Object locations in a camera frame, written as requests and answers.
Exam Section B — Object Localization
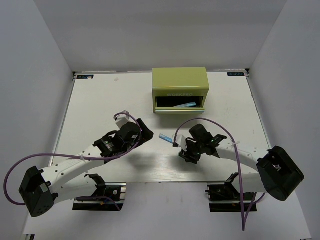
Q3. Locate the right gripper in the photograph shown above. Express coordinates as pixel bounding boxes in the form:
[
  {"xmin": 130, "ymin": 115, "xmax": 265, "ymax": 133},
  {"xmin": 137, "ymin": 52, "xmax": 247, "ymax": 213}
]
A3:
[{"xmin": 180, "ymin": 138, "xmax": 205, "ymax": 164}]

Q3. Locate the blue utility knife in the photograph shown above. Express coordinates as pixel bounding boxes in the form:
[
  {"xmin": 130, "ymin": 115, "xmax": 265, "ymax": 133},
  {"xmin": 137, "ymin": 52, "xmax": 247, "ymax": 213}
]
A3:
[{"xmin": 159, "ymin": 134, "xmax": 173, "ymax": 144}]

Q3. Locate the blue cap lead case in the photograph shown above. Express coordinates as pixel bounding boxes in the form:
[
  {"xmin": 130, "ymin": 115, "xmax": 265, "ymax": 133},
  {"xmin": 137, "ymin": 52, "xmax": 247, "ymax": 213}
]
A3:
[{"xmin": 174, "ymin": 102, "xmax": 197, "ymax": 108}]

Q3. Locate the green metal drawer box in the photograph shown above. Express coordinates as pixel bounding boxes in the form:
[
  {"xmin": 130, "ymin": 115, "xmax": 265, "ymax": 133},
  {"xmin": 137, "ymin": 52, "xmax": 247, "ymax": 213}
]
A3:
[{"xmin": 152, "ymin": 67, "xmax": 210, "ymax": 115}]

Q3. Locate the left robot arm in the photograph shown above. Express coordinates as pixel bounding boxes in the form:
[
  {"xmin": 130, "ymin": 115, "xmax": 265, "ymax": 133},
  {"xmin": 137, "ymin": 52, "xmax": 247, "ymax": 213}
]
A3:
[{"xmin": 19, "ymin": 119, "xmax": 154, "ymax": 218}]

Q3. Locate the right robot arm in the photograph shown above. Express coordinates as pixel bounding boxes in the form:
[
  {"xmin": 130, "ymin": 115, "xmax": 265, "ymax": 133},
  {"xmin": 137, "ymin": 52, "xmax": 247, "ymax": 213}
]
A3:
[{"xmin": 173, "ymin": 124, "xmax": 305, "ymax": 201}]

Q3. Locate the left blue corner label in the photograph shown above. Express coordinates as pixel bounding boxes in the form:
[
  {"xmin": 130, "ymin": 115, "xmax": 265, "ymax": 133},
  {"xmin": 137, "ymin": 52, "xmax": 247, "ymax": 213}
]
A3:
[{"xmin": 76, "ymin": 74, "xmax": 94, "ymax": 80}]

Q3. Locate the blue corner label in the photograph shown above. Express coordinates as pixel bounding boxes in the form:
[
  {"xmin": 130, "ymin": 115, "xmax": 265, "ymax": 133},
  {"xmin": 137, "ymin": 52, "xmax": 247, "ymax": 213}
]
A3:
[
  {"xmin": 76, "ymin": 74, "xmax": 94, "ymax": 80},
  {"xmin": 227, "ymin": 72, "xmax": 245, "ymax": 77}
]

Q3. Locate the right blue corner label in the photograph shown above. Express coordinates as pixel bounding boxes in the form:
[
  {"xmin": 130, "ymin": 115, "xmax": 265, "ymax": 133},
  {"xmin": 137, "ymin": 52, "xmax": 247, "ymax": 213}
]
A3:
[{"xmin": 227, "ymin": 72, "xmax": 245, "ymax": 77}]

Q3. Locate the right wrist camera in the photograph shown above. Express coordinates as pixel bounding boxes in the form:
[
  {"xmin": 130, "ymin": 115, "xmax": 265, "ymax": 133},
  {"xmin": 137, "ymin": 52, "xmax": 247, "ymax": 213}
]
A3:
[{"xmin": 172, "ymin": 134, "xmax": 188, "ymax": 152}]

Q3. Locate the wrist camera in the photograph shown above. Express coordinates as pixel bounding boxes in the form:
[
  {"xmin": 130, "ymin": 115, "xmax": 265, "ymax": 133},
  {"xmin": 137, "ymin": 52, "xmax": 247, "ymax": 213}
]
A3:
[
  {"xmin": 172, "ymin": 134, "xmax": 188, "ymax": 152},
  {"xmin": 113, "ymin": 110, "xmax": 130, "ymax": 129}
]

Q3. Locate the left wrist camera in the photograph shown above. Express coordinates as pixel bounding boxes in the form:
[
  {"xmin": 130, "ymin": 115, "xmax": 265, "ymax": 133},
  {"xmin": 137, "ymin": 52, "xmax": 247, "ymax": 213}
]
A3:
[{"xmin": 113, "ymin": 110, "xmax": 130, "ymax": 129}]

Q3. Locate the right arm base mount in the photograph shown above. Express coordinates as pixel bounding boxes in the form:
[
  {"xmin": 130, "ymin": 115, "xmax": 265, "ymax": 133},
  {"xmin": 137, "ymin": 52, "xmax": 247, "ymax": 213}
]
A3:
[{"xmin": 203, "ymin": 172, "xmax": 258, "ymax": 213}]

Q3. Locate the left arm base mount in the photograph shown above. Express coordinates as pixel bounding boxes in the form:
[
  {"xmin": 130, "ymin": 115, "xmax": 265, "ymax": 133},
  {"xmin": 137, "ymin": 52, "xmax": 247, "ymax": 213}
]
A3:
[{"xmin": 72, "ymin": 183, "xmax": 127, "ymax": 212}]

